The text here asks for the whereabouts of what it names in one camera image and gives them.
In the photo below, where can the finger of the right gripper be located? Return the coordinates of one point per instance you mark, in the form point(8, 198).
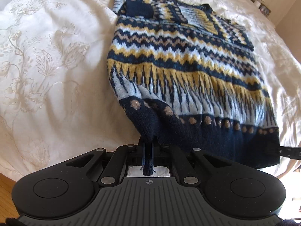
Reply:
point(293, 153)

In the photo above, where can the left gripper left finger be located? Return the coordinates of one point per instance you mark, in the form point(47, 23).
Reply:
point(118, 163)

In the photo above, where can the navy yellow patterned knit sweater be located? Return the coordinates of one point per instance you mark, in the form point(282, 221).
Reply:
point(187, 77)

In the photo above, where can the cream floral embroidered bedspread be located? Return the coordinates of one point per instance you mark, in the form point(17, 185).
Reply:
point(56, 100)

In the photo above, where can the cluttered nightstand items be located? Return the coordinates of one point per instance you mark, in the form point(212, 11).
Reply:
point(261, 2)

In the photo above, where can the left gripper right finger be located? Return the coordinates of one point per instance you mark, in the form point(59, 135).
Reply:
point(173, 162)

